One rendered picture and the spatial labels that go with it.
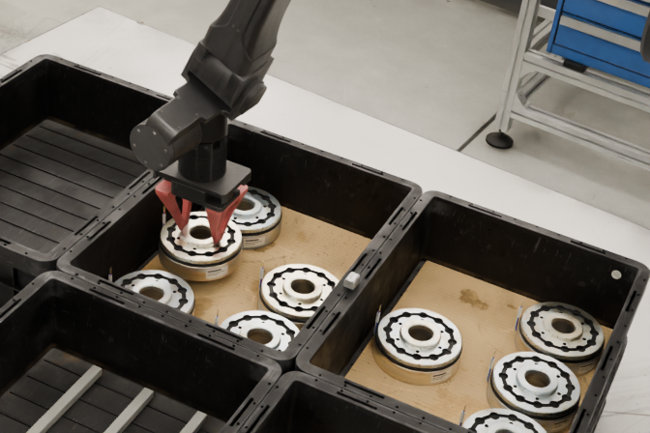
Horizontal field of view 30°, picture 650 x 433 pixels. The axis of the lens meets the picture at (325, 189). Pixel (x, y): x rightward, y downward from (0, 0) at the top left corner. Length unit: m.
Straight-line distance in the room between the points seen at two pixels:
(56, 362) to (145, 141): 0.27
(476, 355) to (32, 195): 0.63
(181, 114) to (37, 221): 0.36
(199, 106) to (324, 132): 0.76
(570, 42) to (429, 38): 0.82
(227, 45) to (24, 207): 0.47
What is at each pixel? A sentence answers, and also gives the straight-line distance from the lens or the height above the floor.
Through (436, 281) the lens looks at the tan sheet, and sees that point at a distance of 1.58.
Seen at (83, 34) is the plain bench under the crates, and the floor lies 0.70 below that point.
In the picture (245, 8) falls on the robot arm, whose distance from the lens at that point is 1.26.
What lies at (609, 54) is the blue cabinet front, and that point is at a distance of 3.32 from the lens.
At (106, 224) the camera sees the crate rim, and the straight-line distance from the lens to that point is 1.45.
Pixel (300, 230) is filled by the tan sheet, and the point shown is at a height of 0.83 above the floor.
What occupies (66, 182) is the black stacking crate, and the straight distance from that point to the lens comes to 1.70.
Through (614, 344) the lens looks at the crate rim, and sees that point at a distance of 1.40.
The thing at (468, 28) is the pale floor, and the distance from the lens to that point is 4.17.
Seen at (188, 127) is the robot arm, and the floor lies 1.09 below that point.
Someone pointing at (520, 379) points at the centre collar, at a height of 0.87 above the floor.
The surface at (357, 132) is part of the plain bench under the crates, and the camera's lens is 2.11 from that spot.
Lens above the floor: 1.79
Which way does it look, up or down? 34 degrees down
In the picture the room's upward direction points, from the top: 8 degrees clockwise
